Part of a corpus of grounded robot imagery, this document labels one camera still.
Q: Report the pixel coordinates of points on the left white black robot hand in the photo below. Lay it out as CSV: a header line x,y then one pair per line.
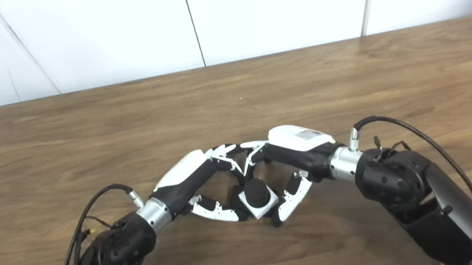
x,y
185,174

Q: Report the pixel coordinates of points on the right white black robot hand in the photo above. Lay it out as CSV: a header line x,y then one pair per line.
x,y
301,150

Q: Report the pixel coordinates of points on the black peg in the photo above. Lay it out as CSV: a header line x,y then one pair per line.
x,y
255,192

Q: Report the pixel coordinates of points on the white square piece with hole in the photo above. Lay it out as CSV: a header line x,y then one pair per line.
x,y
260,213

